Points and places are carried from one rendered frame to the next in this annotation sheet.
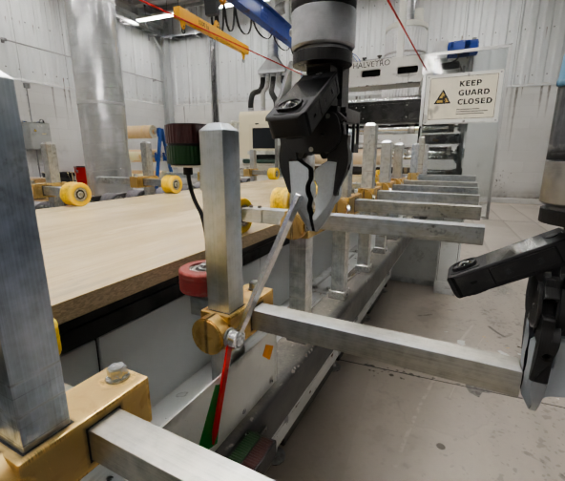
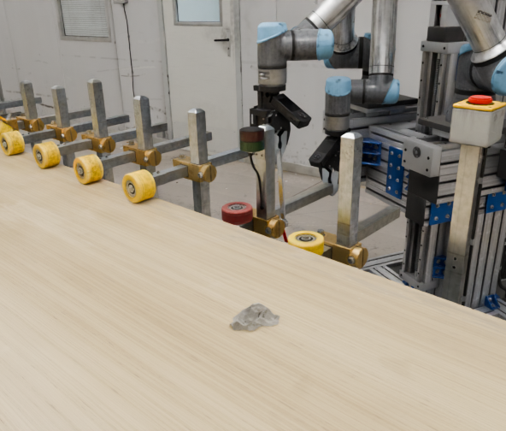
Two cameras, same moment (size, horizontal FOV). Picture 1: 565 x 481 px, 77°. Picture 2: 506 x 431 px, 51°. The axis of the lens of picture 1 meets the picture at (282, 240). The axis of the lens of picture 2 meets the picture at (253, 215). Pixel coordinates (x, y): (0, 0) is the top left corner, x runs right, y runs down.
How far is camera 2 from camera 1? 1.38 m
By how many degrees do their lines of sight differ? 71
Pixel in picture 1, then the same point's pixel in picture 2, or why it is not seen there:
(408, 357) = (312, 197)
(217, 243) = (271, 183)
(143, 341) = not seen: hidden behind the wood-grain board
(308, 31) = (282, 79)
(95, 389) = (327, 237)
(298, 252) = (205, 190)
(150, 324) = not seen: hidden behind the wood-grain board
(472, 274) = (324, 158)
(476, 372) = (326, 191)
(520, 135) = not seen: outside the picture
